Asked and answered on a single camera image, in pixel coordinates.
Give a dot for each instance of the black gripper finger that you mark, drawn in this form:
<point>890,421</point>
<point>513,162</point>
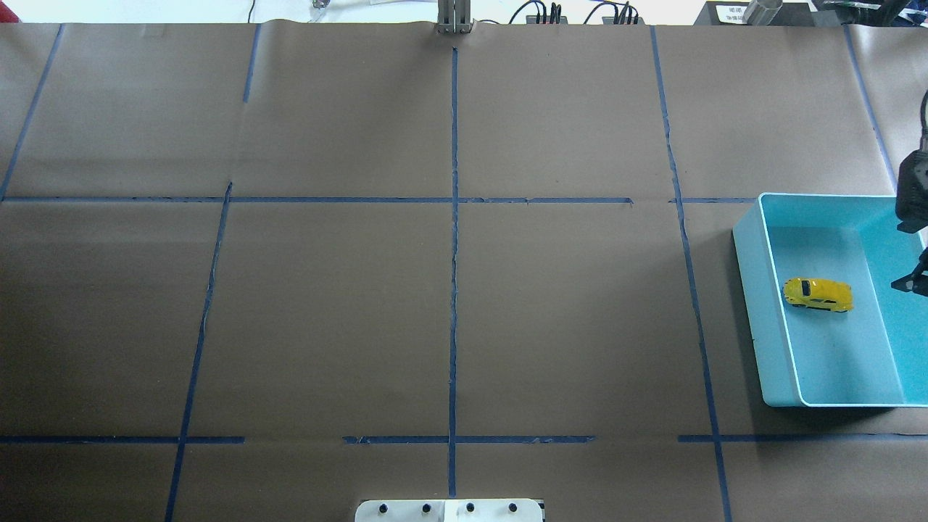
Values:
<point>916,282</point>

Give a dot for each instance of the yellow beetle toy car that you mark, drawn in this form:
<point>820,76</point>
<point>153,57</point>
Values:
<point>818,294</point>

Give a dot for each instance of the turquoise plastic bin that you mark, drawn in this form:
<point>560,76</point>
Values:
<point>872,356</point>

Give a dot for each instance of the silver metal cylinder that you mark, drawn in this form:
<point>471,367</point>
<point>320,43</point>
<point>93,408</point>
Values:
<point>761,12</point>

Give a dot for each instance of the black box with label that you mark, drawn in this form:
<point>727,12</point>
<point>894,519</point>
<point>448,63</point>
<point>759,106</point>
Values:
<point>729,13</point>

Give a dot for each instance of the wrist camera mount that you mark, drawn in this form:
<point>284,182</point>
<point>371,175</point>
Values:
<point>911,193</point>

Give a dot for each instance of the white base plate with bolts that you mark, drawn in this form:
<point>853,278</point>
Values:
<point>492,509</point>

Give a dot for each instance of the grey metal post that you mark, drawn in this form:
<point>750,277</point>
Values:
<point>454,17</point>

